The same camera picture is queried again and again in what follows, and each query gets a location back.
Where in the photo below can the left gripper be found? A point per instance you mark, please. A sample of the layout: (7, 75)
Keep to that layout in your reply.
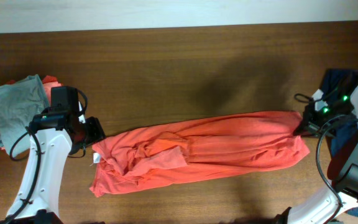
(97, 131)

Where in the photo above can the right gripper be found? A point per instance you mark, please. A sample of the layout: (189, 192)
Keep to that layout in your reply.
(307, 126)

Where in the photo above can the orange printed t-shirt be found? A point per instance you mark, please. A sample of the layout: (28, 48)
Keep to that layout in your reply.
(197, 150)

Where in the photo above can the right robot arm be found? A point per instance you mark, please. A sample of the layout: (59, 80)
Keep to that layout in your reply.
(339, 173)

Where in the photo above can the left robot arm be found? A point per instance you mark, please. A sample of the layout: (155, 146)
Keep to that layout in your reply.
(55, 135)

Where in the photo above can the folded grey shirt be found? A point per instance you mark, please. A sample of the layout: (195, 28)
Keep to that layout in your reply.
(19, 103)

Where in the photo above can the navy blue garment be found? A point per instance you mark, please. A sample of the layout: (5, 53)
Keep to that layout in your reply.
(340, 82)

